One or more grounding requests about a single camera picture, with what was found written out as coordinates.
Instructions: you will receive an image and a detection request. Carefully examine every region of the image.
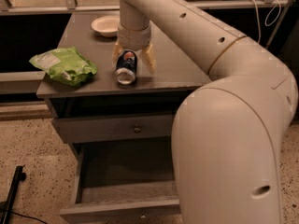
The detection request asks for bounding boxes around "grey wooden drawer cabinet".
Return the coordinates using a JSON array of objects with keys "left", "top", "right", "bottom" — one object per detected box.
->
[{"left": 36, "top": 9, "right": 213, "bottom": 161}]

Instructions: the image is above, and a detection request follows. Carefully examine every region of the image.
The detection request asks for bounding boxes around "round metal drawer knob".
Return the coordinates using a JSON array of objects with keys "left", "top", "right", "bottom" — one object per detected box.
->
[{"left": 134, "top": 125, "right": 141, "bottom": 133}]

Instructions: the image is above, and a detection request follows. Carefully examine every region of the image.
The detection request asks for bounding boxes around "black metal stand leg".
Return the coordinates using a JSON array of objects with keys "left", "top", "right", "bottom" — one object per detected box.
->
[{"left": 0, "top": 166, "right": 26, "bottom": 224}]

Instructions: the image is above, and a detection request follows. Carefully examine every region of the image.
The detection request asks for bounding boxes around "white paper bowl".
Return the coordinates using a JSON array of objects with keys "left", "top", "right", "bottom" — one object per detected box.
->
[{"left": 91, "top": 16, "right": 120, "bottom": 37}]

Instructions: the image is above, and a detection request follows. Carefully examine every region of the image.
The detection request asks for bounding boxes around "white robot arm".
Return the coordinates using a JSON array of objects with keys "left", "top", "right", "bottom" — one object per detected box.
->
[{"left": 120, "top": 0, "right": 298, "bottom": 224}]

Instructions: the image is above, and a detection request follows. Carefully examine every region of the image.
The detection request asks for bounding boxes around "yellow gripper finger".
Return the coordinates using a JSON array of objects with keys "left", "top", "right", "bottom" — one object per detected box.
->
[
  {"left": 112, "top": 42, "right": 123, "bottom": 63},
  {"left": 141, "top": 44, "right": 156, "bottom": 73}
]

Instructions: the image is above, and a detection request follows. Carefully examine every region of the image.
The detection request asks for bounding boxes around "green chip bag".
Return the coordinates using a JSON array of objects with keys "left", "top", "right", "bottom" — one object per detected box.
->
[{"left": 29, "top": 47, "right": 97, "bottom": 87}]

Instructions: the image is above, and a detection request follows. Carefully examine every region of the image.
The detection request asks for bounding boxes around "blue pepsi can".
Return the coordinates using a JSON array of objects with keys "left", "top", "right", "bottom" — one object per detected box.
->
[{"left": 115, "top": 49, "right": 138, "bottom": 85}]

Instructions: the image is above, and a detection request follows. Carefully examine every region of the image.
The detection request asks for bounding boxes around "thin black floor cable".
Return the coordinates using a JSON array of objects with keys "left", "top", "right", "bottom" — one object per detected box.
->
[{"left": 0, "top": 207, "right": 50, "bottom": 224}]

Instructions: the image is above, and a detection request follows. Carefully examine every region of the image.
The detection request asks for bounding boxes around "closed grey top drawer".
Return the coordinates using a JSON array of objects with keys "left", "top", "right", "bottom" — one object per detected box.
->
[{"left": 52, "top": 113, "right": 173, "bottom": 144}]

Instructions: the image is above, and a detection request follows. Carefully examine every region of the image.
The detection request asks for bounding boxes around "white hanging cable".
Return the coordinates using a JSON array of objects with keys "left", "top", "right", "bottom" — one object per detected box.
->
[{"left": 248, "top": 0, "right": 297, "bottom": 45}]

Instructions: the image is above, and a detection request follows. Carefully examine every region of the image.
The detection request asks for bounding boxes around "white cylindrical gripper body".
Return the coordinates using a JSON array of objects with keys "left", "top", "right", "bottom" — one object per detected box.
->
[{"left": 117, "top": 22, "right": 151, "bottom": 51}]

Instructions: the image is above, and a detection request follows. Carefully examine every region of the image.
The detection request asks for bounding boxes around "grey metal railing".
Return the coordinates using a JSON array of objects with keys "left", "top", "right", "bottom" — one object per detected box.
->
[{"left": 0, "top": 0, "right": 299, "bottom": 17}]

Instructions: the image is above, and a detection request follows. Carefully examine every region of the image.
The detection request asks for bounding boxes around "open grey middle drawer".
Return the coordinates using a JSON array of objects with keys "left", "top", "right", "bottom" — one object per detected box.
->
[{"left": 60, "top": 137, "right": 180, "bottom": 224}]

